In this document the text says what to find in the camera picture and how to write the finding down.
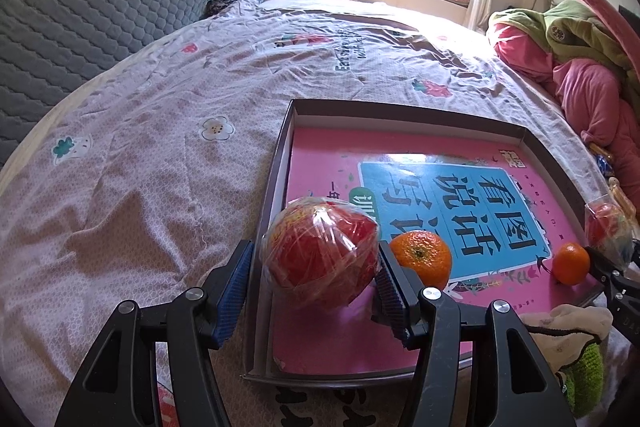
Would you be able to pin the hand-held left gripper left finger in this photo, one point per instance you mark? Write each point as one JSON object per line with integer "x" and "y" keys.
{"x": 232, "y": 302}

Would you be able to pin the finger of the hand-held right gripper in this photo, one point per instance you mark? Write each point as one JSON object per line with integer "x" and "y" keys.
{"x": 605, "y": 259}

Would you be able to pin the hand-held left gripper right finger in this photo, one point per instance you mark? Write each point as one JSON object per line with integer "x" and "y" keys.
{"x": 390, "y": 302}

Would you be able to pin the tangerine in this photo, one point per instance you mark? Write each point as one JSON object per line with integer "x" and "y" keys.
{"x": 422, "y": 257}
{"x": 570, "y": 263}

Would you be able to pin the blue white toy ball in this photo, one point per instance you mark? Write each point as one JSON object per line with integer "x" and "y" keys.
{"x": 607, "y": 222}

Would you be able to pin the red toy ball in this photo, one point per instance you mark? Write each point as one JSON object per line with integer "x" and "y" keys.
{"x": 320, "y": 252}

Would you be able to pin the grey cardboard box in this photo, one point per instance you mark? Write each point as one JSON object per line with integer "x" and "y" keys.
{"x": 277, "y": 187}

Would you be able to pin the clear yellow snack packet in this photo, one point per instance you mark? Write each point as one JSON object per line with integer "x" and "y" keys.
{"x": 620, "y": 194}

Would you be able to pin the blue yellow snack packet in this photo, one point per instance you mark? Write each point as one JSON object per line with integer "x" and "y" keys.
{"x": 602, "y": 164}

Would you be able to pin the pink book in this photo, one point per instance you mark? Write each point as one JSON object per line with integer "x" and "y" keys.
{"x": 350, "y": 167}

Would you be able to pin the pink strawberry print bedsheet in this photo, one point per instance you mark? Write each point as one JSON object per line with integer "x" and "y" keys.
{"x": 150, "y": 187}

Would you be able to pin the pink quilt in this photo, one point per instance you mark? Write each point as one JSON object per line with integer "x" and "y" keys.
{"x": 590, "y": 97}

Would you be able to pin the green blanket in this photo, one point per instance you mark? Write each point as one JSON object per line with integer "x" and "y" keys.
{"x": 565, "y": 32}

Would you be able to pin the pink quilted cover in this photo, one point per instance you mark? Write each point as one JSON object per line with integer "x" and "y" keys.
{"x": 605, "y": 17}

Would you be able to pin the grey quilted headboard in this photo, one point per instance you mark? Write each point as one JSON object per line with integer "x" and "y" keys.
{"x": 100, "y": 7}

